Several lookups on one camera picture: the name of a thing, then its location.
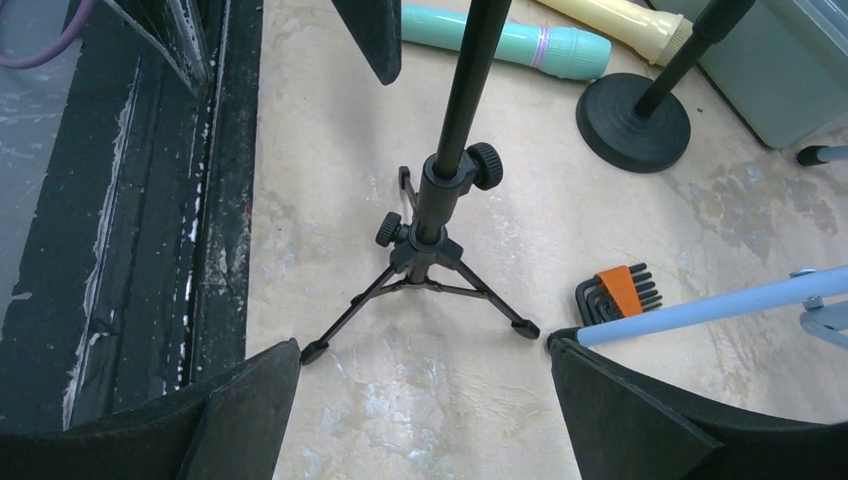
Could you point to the cream yellow microphone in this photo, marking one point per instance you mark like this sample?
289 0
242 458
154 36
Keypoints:
656 36

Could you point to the light blue music stand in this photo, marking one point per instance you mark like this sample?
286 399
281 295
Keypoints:
806 286

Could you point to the black tripod microphone stand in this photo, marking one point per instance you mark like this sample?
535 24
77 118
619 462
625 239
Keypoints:
423 256

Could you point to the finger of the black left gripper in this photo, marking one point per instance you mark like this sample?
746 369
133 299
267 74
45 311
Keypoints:
174 28
375 26

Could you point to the grey-green plastic toolbox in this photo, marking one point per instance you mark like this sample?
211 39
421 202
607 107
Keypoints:
783 69

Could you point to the orange black hex key set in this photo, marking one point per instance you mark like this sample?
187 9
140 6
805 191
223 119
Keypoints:
617 293

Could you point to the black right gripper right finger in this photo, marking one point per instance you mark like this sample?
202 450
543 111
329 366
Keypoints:
623 424

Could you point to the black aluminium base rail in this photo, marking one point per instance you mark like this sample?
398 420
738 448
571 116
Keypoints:
126 206

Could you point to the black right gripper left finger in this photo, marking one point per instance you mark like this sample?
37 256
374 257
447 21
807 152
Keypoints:
230 426

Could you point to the mint green microphone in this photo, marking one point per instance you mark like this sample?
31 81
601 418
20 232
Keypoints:
563 52

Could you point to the black round-base microphone stand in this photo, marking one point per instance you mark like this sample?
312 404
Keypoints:
638 125

